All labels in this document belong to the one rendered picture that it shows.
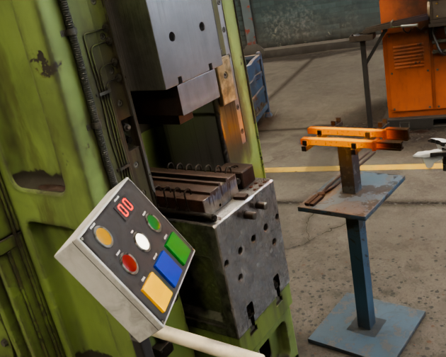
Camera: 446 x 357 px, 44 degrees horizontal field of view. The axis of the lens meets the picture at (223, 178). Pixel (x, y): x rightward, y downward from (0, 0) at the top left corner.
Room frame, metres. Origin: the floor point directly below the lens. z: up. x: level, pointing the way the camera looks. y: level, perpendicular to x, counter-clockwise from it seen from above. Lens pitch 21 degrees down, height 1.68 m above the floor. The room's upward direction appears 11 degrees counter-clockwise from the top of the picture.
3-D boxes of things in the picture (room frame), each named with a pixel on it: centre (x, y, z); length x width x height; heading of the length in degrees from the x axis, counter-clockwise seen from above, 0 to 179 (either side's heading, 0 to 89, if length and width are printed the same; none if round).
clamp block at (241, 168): (1.91, -0.05, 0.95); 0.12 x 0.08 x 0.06; 51
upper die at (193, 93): (1.86, 0.18, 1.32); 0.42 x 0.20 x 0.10; 51
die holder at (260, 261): (1.91, 0.15, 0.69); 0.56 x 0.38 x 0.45; 51
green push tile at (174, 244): (1.31, 0.16, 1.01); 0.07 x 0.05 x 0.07; 166
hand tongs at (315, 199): (2.25, -0.53, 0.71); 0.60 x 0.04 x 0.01; 137
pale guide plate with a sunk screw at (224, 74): (2.06, -0.08, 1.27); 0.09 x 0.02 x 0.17; 141
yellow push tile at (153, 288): (1.11, 0.20, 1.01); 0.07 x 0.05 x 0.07; 166
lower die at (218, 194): (1.86, 0.18, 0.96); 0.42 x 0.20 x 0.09; 51
